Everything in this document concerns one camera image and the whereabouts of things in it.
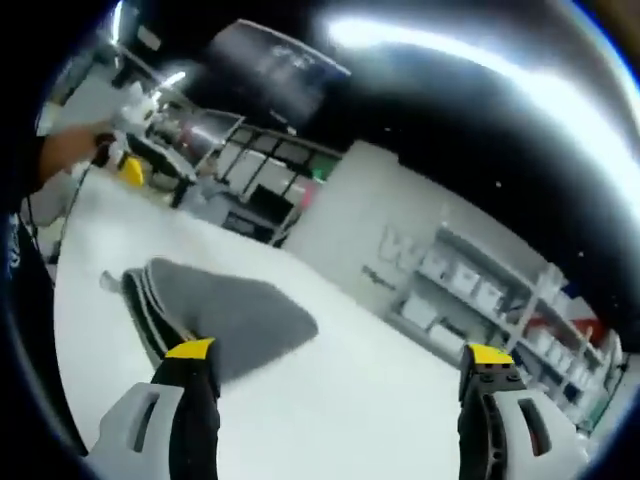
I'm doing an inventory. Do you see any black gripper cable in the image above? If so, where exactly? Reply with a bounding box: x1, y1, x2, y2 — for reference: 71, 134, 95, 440
52, 154, 101, 264

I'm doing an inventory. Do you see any row of white storage boxes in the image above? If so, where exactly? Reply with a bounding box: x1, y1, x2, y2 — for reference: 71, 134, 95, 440
399, 259, 616, 401

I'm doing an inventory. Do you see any grey metal shelf rack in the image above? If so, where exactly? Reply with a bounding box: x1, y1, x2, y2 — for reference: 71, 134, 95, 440
394, 224, 626, 431

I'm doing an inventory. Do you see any black wall monitor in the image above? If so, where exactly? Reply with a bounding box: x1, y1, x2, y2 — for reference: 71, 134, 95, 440
204, 18, 352, 127

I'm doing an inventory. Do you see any ceiling light strip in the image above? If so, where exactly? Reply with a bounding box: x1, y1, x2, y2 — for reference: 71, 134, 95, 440
319, 4, 640, 169

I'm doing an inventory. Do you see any grey towel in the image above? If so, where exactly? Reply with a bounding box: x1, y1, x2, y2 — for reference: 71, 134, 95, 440
121, 257, 320, 387

